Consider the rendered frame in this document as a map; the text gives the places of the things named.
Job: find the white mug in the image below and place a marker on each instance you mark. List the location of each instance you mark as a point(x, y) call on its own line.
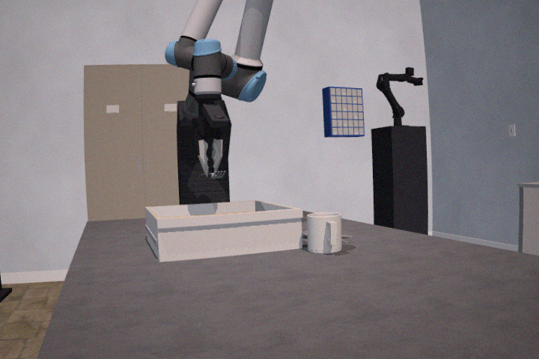
point(322, 232)

